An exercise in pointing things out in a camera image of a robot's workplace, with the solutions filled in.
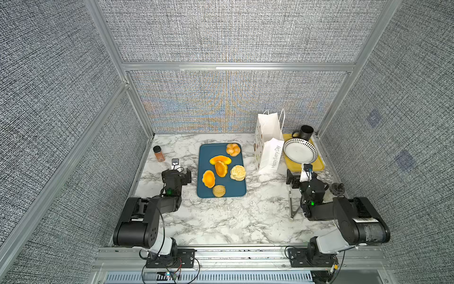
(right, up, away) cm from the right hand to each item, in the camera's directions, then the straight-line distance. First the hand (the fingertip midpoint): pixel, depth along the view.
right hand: (299, 165), depth 90 cm
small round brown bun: (-41, -13, 0) cm, 43 cm away
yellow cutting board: (+17, -1, +14) cm, 22 cm away
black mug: (+13, +19, +20) cm, 30 cm away
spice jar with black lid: (-76, +5, +11) cm, 77 cm away
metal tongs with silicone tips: (-6, -23, -6) cm, 24 cm away
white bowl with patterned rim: (+9, +7, +21) cm, 24 cm away
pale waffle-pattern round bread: (-31, -5, +5) cm, 32 cm away
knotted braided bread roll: (-33, +8, +19) cm, 39 cm away
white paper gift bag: (-17, +12, -7) cm, 22 cm away
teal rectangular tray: (-33, -13, +5) cm, 36 cm away
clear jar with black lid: (+15, -11, -7) cm, 20 cm away
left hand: (-61, -1, +3) cm, 61 cm away
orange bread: (-46, -7, +3) cm, 47 cm away
